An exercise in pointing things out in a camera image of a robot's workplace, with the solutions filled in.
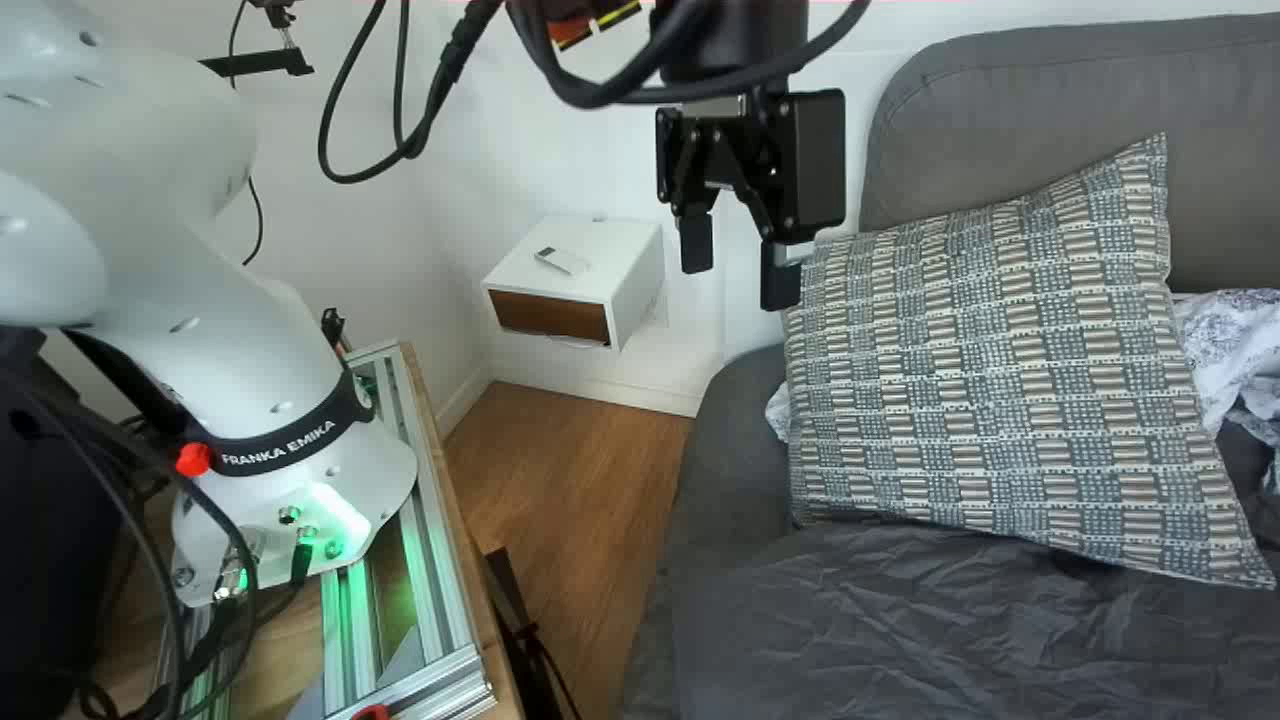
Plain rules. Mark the black wall bracket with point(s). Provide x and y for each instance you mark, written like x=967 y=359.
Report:
x=262 y=63

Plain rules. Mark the black camera stand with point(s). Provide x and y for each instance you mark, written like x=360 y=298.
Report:
x=527 y=643

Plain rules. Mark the black box beside robot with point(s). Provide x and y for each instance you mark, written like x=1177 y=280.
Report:
x=45 y=563

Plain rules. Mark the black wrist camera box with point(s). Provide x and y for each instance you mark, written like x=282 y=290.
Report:
x=816 y=159

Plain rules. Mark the grey bed sheet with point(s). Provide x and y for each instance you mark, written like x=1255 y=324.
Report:
x=726 y=440

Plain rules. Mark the white remote control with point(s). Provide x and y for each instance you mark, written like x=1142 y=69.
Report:
x=554 y=261

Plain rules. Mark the aluminium profile robot base frame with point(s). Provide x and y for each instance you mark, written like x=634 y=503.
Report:
x=414 y=584

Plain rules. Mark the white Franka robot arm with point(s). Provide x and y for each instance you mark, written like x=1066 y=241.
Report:
x=132 y=267

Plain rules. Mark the grey upholstered headboard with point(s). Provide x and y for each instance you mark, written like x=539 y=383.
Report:
x=1014 y=104

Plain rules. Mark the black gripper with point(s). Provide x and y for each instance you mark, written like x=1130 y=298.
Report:
x=726 y=141

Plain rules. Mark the grey white woven patterned pillow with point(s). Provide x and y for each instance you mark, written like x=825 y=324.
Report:
x=1014 y=362

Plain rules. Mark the white floral print pillow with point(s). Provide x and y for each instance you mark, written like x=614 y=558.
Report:
x=1235 y=344

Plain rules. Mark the white floating nightstand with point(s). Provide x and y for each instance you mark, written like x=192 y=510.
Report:
x=585 y=285

